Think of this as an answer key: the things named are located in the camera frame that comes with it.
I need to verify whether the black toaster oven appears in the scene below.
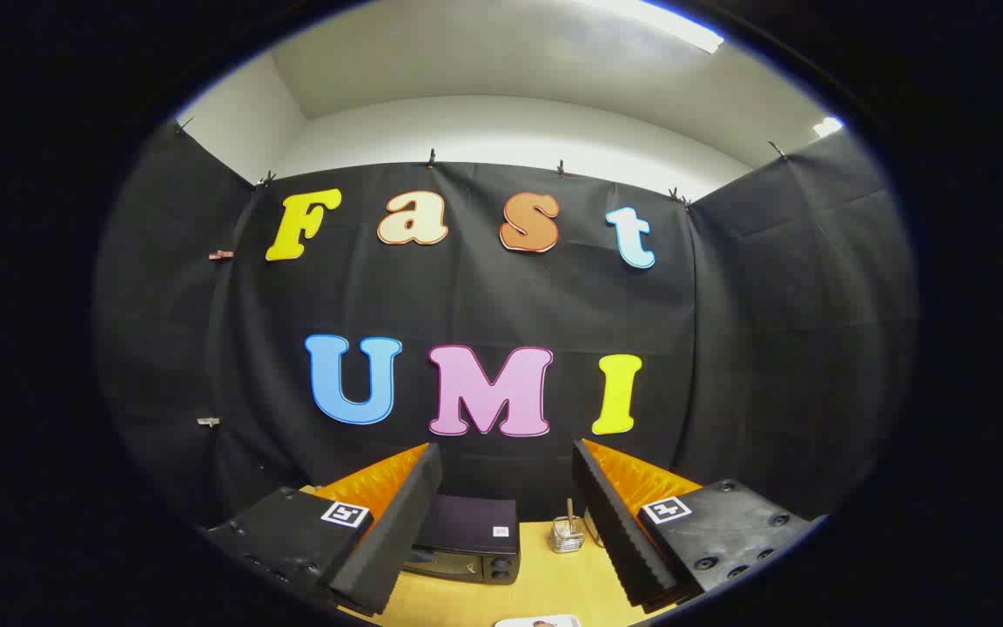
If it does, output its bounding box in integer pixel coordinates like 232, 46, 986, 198
403, 495, 521, 585

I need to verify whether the clear glass jar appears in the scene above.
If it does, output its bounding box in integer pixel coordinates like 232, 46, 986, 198
549, 516, 587, 554

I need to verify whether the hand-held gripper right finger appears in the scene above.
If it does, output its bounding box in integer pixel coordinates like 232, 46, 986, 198
572, 438, 816, 613

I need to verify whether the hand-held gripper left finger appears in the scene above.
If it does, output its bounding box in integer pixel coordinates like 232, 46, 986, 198
205, 442, 444, 617

